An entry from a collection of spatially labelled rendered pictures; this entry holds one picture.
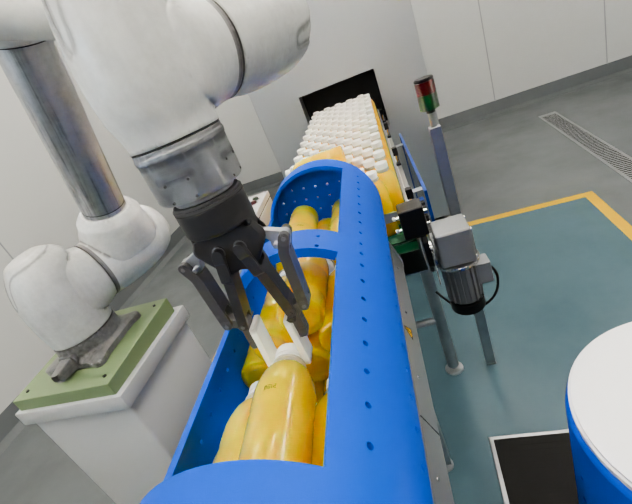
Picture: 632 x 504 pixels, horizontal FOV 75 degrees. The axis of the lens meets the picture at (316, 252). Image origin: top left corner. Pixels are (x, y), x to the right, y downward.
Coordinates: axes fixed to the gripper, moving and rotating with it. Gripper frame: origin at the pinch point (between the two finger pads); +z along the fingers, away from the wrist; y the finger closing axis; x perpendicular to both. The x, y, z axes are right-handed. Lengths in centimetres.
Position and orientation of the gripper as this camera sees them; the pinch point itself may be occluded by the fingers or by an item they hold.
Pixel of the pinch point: (282, 340)
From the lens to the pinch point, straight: 51.5
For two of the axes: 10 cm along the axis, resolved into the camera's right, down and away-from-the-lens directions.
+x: 0.7, -4.8, 8.7
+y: 9.3, -2.8, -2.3
